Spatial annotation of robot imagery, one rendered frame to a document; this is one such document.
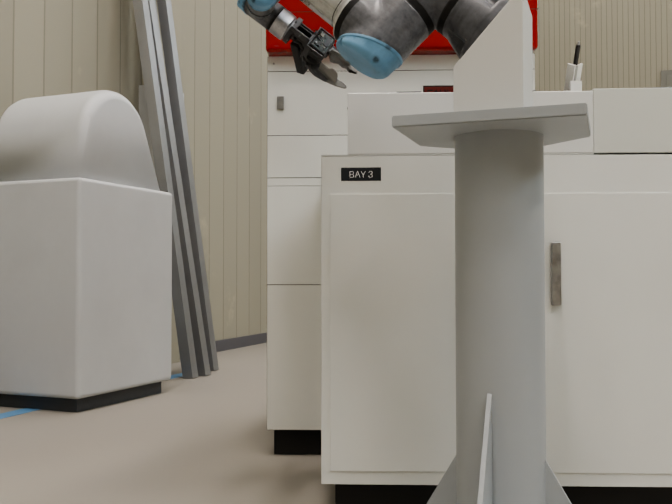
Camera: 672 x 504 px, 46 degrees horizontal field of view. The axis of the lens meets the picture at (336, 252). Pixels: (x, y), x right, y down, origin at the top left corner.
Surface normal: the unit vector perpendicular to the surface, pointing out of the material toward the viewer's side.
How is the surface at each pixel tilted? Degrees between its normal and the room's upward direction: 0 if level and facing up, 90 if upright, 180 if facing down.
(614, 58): 90
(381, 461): 90
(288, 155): 90
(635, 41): 90
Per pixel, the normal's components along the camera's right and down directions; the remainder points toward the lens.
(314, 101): -0.04, -0.03
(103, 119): 0.93, -0.01
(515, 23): -0.33, -0.03
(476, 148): -0.62, -0.02
